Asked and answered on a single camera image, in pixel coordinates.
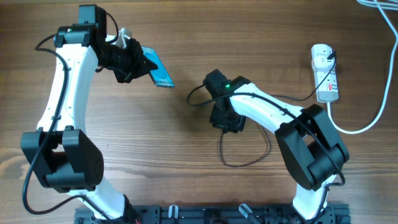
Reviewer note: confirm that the white charger adapter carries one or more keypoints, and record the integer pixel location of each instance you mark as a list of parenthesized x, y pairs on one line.
[(321, 63)]

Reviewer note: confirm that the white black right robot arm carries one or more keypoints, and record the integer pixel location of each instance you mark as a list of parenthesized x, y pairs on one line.
[(312, 149)]

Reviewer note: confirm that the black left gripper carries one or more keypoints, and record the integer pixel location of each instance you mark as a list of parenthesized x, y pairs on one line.
[(138, 66)]

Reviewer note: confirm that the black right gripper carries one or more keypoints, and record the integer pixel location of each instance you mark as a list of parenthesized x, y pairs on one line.
[(239, 125)]

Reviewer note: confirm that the white power strip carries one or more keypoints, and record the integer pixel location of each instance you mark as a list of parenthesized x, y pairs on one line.
[(326, 87)]

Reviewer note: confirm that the black mounting rail base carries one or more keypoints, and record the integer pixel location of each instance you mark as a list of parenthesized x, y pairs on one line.
[(269, 213)]

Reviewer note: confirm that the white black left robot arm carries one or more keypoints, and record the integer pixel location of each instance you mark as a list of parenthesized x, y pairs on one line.
[(60, 154)]

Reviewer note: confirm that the blue screen smartphone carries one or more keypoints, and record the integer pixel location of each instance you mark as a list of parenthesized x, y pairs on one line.
[(160, 76)]

